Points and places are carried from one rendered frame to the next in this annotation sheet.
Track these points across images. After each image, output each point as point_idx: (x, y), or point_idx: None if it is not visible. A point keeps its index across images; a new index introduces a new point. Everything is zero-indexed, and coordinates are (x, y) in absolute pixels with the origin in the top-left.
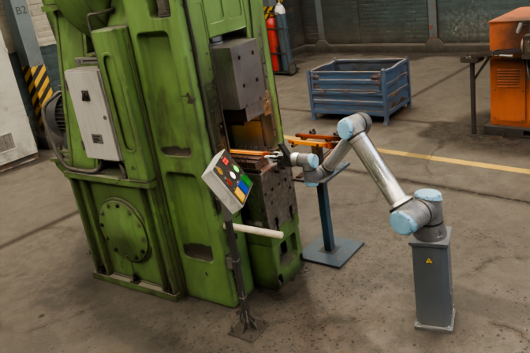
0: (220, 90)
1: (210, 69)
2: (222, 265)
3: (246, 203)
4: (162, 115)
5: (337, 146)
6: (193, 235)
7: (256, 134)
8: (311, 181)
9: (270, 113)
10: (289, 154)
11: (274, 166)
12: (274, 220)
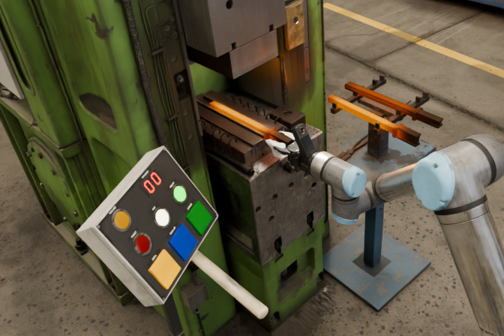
0: (181, 6)
1: None
2: (176, 297)
3: (230, 204)
4: (76, 37)
5: (409, 172)
6: None
7: (271, 77)
8: (343, 217)
9: (301, 43)
10: (310, 153)
11: (283, 158)
12: (272, 243)
